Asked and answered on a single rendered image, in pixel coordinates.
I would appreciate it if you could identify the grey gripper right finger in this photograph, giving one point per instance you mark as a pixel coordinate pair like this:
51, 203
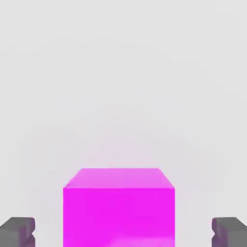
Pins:
230, 232

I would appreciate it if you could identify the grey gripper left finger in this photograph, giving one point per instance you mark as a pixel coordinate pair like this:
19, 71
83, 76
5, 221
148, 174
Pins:
16, 232

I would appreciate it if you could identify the small magenta cube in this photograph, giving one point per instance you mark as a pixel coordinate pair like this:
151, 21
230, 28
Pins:
118, 212

